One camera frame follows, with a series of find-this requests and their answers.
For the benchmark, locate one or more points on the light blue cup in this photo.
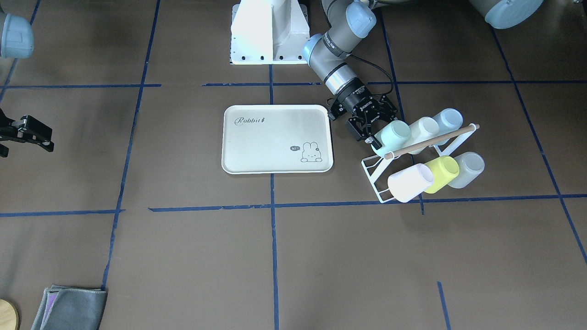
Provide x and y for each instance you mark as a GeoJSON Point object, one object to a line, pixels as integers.
{"type": "Point", "coordinates": [448, 120]}

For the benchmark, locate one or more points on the pink cup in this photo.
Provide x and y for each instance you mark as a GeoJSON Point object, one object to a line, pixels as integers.
{"type": "Point", "coordinates": [410, 182]}

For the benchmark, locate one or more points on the white wire cup rack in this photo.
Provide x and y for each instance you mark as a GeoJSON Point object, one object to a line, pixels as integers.
{"type": "Point", "coordinates": [444, 145]}

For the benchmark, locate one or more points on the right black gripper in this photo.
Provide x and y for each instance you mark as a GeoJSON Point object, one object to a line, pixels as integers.
{"type": "Point", "coordinates": [28, 129]}

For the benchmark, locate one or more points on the grey translucent cup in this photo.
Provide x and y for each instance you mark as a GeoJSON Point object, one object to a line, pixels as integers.
{"type": "Point", "coordinates": [471, 165]}

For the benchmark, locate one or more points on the cream rabbit serving tray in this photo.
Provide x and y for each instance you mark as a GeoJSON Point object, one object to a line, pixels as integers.
{"type": "Point", "coordinates": [269, 139]}

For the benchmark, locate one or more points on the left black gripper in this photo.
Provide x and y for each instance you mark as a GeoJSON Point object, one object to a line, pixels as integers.
{"type": "Point", "coordinates": [357, 98]}

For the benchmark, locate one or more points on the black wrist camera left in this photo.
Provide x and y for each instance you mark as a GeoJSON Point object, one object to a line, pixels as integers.
{"type": "Point", "coordinates": [336, 109]}

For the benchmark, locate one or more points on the mint green cup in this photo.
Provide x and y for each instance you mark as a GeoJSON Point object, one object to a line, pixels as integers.
{"type": "Point", "coordinates": [392, 137]}

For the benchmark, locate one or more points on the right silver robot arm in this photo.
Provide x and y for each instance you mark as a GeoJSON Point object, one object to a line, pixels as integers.
{"type": "Point", "coordinates": [17, 42]}

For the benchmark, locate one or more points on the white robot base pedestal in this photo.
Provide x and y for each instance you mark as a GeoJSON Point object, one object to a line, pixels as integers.
{"type": "Point", "coordinates": [269, 32]}

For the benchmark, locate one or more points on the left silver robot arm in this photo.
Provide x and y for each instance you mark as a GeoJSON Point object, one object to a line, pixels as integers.
{"type": "Point", "coordinates": [350, 21]}

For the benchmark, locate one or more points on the yellow cup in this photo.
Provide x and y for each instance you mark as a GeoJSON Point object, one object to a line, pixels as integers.
{"type": "Point", "coordinates": [444, 169]}

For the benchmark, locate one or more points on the grey folded cloth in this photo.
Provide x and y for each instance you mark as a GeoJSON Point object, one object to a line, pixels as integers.
{"type": "Point", "coordinates": [70, 308]}

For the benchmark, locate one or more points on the wooden mug tree stand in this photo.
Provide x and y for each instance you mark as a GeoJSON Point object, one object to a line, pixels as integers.
{"type": "Point", "coordinates": [9, 316]}

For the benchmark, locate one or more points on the white cup on rack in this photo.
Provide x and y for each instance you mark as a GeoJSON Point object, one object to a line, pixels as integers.
{"type": "Point", "coordinates": [421, 130]}

